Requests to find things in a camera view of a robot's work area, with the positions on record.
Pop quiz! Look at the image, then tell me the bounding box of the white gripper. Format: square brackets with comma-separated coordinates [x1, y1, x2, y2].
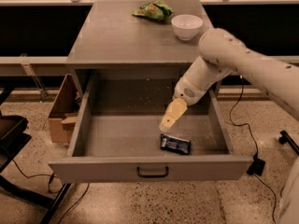
[159, 57, 232, 132]

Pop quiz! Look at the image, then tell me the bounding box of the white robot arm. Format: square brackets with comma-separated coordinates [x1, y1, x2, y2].
[160, 28, 299, 132]

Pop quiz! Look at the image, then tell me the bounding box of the grey open top drawer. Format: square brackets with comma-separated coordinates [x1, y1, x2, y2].
[50, 72, 253, 183]

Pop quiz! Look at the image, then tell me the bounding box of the white ceramic bowl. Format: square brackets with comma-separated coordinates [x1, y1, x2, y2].
[171, 14, 204, 40]

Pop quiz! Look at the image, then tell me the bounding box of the green chip bag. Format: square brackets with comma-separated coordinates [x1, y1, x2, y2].
[133, 1, 174, 21]

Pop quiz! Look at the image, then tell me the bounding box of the black power adapter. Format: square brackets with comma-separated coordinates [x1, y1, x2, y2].
[247, 158, 265, 176]

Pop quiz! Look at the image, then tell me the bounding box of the black wheeled base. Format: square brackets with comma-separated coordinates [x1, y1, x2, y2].
[278, 131, 299, 156]

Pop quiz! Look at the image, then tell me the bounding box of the brown cardboard box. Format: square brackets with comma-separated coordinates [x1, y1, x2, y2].
[48, 74, 79, 143]

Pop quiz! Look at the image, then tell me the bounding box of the black drawer handle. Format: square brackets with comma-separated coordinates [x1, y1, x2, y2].
[136, 167, 169, 178]

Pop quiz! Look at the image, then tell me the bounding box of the black floor cable left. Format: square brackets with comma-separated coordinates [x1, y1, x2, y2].
[11, 159, 91, 224]

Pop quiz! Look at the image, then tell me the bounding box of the black cart frame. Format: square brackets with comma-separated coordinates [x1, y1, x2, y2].
[0, 90, 66, 224]

